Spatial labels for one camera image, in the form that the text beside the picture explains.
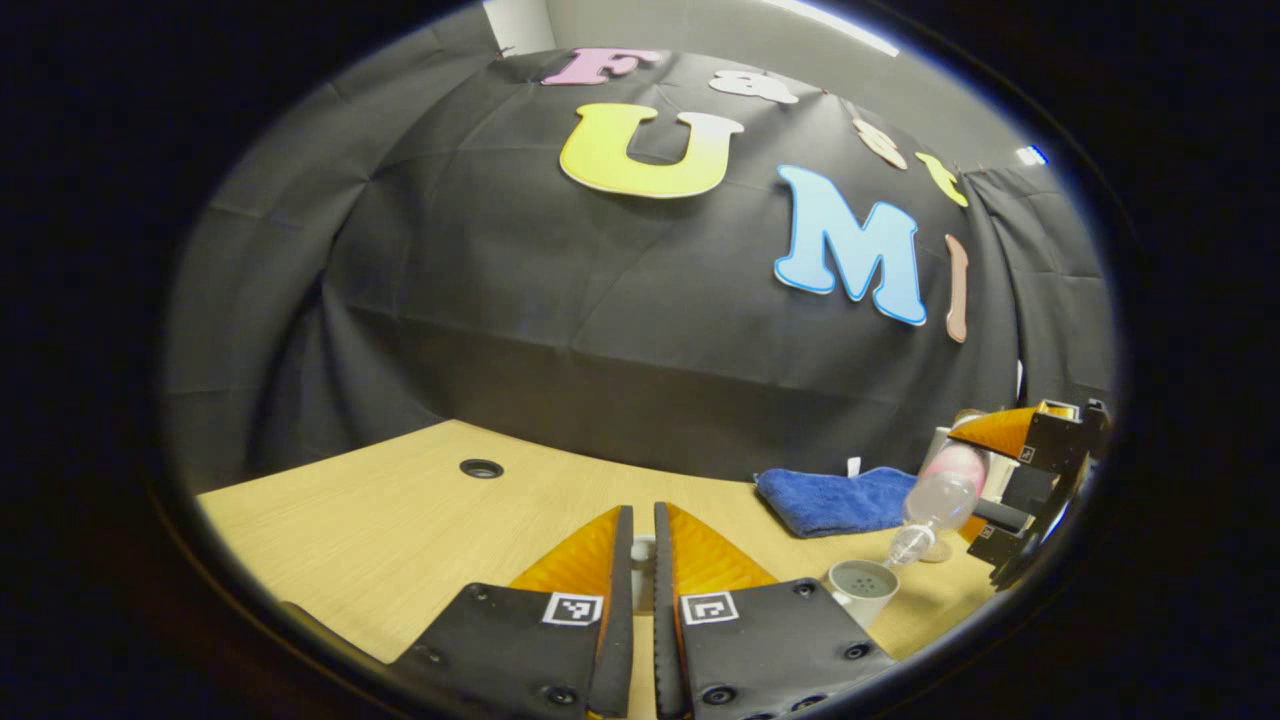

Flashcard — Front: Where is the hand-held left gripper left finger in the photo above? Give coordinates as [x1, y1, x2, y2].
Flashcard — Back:
[390, 505, 636, 720]

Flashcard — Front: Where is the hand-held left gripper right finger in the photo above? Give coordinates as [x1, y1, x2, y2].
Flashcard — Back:
[653, 502, 896, 720]

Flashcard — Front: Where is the clear plastic water bottle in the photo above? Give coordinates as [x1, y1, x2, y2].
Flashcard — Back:
[880, 440, 993, 571]

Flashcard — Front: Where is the white toaster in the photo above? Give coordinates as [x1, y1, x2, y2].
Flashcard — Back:
[920, 410, 1023, 501]

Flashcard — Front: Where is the blue towel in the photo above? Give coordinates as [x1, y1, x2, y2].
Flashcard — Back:
[755, 457, 919, 539]

